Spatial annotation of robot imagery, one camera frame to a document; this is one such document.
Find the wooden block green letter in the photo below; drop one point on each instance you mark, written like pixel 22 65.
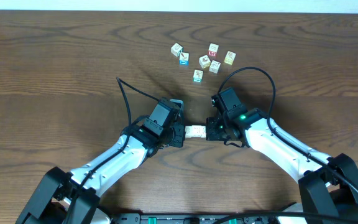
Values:
pixel 203 131

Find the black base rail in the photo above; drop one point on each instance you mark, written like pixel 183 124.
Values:
pixel 136 218

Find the wooden block yellow print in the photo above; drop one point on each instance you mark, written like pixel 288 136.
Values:
pixel 230 57

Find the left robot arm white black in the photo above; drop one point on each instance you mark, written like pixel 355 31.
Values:
pixel 73 197

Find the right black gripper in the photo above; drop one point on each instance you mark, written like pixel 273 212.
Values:
pixel 211 132

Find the wooden block blue side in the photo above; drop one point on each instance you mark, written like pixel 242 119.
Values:
pixel 184 58

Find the wooden block centre brown print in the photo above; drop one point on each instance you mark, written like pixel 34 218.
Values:
pixel 204 61

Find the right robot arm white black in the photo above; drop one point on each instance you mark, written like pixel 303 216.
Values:
pixel 328 185

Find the wooden block red seven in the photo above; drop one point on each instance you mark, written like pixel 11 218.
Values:
pixel 197 131

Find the wooden block red M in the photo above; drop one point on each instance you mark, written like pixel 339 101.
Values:
pixel 213 49

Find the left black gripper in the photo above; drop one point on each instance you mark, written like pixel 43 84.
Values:
pixel 183 137

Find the wooden block teal side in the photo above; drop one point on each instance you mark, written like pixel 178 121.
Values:
pixel 198 76

